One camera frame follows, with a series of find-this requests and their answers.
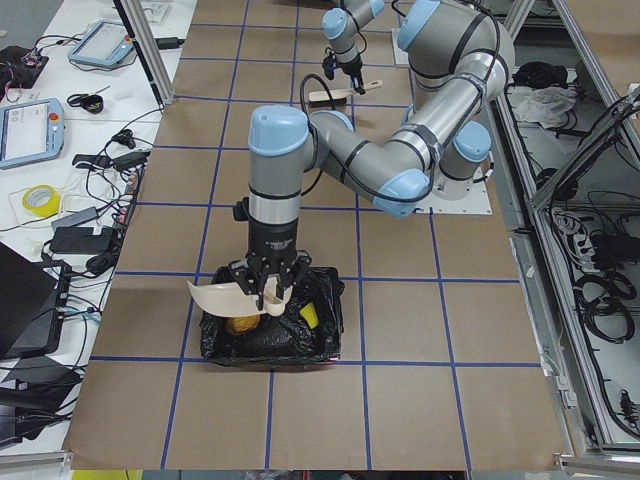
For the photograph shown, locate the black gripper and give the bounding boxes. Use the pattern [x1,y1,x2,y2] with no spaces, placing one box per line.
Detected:
[342,55,366,95]
[229,217,311,311]

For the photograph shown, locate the beige hand brush black bristles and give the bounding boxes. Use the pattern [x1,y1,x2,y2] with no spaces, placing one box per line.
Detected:
[308,80,384,107]

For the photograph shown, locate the beige plastic dustpan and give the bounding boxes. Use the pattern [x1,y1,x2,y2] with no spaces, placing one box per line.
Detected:
[187,276,293,318]

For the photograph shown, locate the bright yellow trash piece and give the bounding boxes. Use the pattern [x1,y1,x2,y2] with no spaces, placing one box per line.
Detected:
[299,302,320,330]

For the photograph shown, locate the orange yellow trash piece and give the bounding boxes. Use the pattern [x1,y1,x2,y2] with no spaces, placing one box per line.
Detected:
[225,315,261,336]

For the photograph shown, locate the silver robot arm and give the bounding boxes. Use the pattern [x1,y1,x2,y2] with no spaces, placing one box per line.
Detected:
[322,0,384,94]
[230,1,515,315]

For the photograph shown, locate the bin with black bag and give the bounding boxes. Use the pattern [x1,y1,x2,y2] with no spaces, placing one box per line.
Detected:
[200,266,345,366]

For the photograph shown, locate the white crumpled cloth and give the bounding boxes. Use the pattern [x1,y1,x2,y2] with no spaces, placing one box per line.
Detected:
[515,87,578,128]

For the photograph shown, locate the black power adapter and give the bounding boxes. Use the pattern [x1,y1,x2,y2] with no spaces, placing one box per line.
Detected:
[49,226,114,254]

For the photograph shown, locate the black laptop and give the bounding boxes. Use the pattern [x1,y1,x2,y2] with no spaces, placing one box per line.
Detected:
[1,244,70,360]

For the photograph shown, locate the yellow tape roll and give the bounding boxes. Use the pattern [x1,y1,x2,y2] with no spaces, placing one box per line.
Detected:
[22,184,61,218]

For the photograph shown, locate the far blue teach pendant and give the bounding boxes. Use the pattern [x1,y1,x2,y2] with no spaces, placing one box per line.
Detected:
[67,20,134,70]

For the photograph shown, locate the blue teach pendant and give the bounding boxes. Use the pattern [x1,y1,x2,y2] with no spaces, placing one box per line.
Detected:
[1,98,65,170]
[67,20,134,70]

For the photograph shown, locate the near blue teach pendant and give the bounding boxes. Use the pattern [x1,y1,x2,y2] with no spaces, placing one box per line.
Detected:
[1,98,65,170]

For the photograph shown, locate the black electronics board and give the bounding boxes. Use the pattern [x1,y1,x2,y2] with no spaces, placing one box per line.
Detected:
[1,46,49,89]

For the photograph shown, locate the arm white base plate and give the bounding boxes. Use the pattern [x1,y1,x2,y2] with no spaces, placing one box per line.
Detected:
[416,152,493,215]
[391,28,409,68]

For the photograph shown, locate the aluminium frame post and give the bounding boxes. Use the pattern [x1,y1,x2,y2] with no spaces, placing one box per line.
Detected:
[113,0,175,108]

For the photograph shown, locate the black coiled cables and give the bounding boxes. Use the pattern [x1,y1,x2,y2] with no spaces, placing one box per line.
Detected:
[572,274,639,346]

